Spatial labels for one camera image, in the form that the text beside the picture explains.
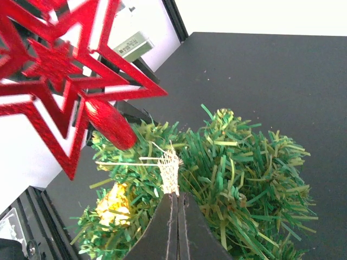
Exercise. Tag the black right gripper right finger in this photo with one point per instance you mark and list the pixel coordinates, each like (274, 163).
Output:
(195, 238)

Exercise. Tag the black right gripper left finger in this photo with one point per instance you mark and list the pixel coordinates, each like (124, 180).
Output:
(160, 239)

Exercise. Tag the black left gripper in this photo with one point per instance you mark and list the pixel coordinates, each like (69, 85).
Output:
(131, 113)

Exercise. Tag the gold gift box ornament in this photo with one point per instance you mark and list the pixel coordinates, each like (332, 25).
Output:
(114, 207)

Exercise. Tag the burlap fabric ornament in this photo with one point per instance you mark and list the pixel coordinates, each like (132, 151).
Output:
(168, 165)

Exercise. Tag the small green christmas tree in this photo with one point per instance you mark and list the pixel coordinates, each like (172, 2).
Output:
(246, 184)

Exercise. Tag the red star ornament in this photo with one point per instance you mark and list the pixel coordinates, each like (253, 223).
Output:
(64, 68)

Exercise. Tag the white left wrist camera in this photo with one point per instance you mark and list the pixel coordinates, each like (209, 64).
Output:
(134, 47)

